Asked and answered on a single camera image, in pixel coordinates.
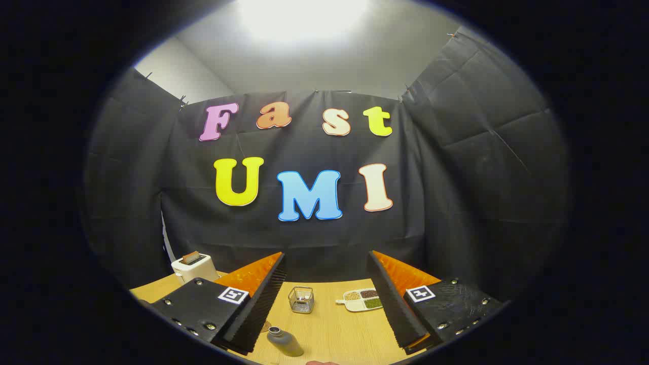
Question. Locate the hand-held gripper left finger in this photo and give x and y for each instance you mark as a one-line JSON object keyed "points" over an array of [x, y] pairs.
{"points": [[253, 309]]}

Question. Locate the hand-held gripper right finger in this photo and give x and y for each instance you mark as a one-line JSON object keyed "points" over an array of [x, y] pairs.
{"points": [[393, 304]]}

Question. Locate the silver bottle with green label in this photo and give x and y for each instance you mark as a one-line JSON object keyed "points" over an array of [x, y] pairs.
{"points": [[286, 343]]}

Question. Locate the white divided tray with grains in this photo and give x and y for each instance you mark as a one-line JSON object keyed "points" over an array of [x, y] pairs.
{"points": [[362, 300]]}

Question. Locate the wooden table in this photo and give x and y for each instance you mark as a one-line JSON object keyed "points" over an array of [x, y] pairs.
{"points": [[334, 329]]}

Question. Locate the white toaster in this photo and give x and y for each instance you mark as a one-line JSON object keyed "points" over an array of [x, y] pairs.
{"points": [[195, 271]]}

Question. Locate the toast slice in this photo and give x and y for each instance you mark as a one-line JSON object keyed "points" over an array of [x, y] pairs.
{"points": [[190, 257]]}

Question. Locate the black backdrop cloth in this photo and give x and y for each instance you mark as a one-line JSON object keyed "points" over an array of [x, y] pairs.
{"points": [[456, 177]]}

